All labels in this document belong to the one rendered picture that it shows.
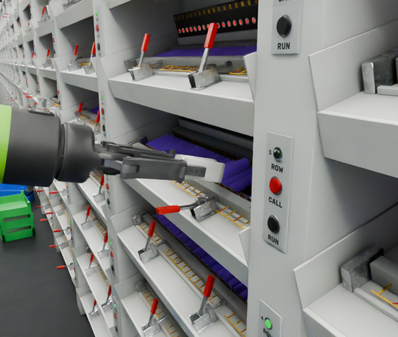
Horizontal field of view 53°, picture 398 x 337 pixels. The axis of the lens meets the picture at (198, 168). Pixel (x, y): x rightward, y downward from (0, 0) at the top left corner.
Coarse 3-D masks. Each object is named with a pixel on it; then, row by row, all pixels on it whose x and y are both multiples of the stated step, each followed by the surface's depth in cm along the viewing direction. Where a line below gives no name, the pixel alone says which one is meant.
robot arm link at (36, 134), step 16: (16, 112) 45; (32, 112) 46; (48, 112) 48; (16, 128) 44; (32, 128) 45; (48, 128) 46; (16, 144) 44; (32, 144) 44; (48, 144) 45; (16, 160) 44; (32, 160) 45; (48, 160) 45; (16, 176) 45; (32, 176) 46; (48, 176) 46
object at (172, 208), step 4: (196, 200) 62; (192, 204) 62; (196, 204) 62; (200, 204) 62; (156, 208) 59; (160, 208) 59; (164, 208) 59; (168, 208) 59; (172, 208) 60; (176, 208) 60; (180, 208) 60; (184, 208) 61; (188, 208) 61; (192, 208) 61; (156, 212) 60; (160, 212) 59; (164, 212) 59; (168, 212) 59; (172, 212) 60; (176, 212) 60
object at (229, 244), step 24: (168, 120) 105; (240, 144) 79; (144, 192) 82; (168, 192) 74; (192, 192) 72; (240, 192) 67; (168, 216) 73; (216, 216) 62; (216, 240) 56; (240, 240) 47; (240, 264) 51
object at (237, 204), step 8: (136, 144) 98; (176, 184) 74; (192, 184) 72; (200, 184) 68; (208, 184) 67; (216, 184) 66; (200, 192) 68; (208, 192) 66; (216, 192) 64; (224, 192) 63; (216, 200) 65; (224, 200) 62; (232, 200) 60; (240, 200) 59; (224, 208) 61; (232, 208) 60; (240, 208) 58; (248, 208) 57; (224, 216) 59; (240, 216) 57; (248, 216) 56
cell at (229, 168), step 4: (236, 160) 63; (240, 160) 62; (244, 160) 62; (248, 160) 63; (228, 164) 62; (232, 164) 62; (236, 164) 62; (240, 164) 62; (244, 164) 62; (248, 164) 63; (228, 168) 61; (232, 168) 61; (236, 168) 62; (240, 168) 62; (244, 168) 63; (224, 172) 61; (228, 172) 61; (232, 172) 62; (236, 172) 62; (224, 176) 61
